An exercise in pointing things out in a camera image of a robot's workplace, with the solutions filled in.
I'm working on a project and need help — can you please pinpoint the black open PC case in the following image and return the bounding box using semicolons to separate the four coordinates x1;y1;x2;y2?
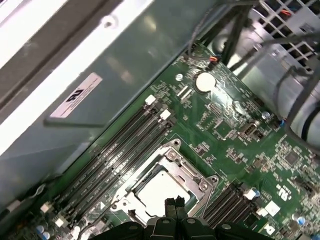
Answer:
0;0;320;240

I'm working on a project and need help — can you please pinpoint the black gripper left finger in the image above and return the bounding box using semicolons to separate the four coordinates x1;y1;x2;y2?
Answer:
92;197;177;240

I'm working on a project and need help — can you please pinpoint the silver internal USB port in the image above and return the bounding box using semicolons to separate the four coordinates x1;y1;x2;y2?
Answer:
238;121;260;140

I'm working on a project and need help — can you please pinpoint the white case wall sticker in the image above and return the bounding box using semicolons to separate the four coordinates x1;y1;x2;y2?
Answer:
49;72;104;118

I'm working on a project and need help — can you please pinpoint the green motherboard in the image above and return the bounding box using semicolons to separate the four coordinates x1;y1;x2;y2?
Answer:
0;42;320;240

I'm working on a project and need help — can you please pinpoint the silver metal drive cage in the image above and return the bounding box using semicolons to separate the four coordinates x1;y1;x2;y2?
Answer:
207;0;320;151

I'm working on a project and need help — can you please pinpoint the thin black red wire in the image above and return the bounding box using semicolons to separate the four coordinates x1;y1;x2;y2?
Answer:
186;41;220;70

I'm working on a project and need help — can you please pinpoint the silver CPU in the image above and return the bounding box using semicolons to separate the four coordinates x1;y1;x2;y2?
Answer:
133;169;202;219

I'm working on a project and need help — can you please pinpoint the metal wire locking lever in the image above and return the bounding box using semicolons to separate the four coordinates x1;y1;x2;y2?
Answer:
74;214;114;236

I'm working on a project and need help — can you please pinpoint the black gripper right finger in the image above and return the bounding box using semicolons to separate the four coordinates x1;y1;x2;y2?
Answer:
175;196;278;240

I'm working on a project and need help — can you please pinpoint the CPU socket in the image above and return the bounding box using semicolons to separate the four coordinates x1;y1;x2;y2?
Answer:
109;138;221;226

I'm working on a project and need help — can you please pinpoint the metal socket cover frame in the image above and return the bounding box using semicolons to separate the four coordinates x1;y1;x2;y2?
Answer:
124;147;216;221

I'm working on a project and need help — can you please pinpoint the silver coin cell battery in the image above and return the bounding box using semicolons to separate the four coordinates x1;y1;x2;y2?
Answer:
196;72;216;94

